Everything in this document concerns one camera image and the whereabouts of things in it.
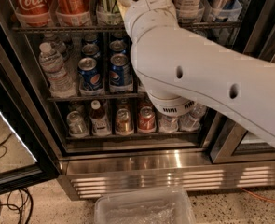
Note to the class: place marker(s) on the red can bottom shelf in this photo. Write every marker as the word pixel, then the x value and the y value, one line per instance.
pixel 146 120

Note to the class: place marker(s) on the stainless fridge base grille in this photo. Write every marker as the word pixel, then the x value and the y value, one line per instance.
pixel 93 176

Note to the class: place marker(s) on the front right Pepsi can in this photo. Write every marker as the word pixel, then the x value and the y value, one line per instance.
pixel 120 77

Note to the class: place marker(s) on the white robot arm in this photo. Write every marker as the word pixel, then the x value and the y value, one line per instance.
pixel 176 66

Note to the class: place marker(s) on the front left Pepsi can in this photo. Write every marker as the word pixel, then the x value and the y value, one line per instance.
pixel 91 80

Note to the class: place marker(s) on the top wire shelf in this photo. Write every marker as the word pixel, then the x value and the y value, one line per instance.
pixel 112 28

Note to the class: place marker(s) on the middle wire shelf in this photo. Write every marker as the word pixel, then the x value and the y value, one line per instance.
pixel 94 97

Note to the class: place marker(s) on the silver can bottom shelf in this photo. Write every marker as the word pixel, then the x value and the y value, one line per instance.
pixel 77 125

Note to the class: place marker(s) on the red Coca-Cola can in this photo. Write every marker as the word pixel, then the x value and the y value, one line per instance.
pixel 33 13

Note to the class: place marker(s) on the right water bottle bottom shelf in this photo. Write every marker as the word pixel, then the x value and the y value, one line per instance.
pixel 190 122

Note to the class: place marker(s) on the open fridge door glass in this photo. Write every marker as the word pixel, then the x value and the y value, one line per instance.
pixel 25 157

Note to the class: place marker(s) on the front water bottle middle shelf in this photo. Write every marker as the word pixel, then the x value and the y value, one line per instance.
pixel 61 83

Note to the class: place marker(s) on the gold can bottom shelf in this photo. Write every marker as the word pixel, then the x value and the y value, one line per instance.
pixel 124 124

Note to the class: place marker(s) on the blue Red Bull can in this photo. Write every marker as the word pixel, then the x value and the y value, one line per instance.
pixel 221 10

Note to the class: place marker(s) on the left water bottle bottom shelf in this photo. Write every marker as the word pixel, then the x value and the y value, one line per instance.
pixel 168 124

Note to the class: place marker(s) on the brown juice bottle white cap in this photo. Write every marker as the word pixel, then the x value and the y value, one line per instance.
pixel 99 119

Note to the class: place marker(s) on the water bottle shelf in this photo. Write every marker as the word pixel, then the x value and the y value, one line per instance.
pixel 168 124
pixel 61 83
pixel 190 122

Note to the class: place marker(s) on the clear plastic bin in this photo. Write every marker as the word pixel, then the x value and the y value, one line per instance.
pixel 163 205

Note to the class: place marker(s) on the pepsi can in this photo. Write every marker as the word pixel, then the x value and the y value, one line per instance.
pixel 120 77
pixel 91 80

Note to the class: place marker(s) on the wire shelf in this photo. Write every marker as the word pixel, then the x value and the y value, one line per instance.
pixel 112 28
pixel 94 97

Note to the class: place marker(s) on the orange soda can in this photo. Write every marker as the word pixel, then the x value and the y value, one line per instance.
pixel 73 13

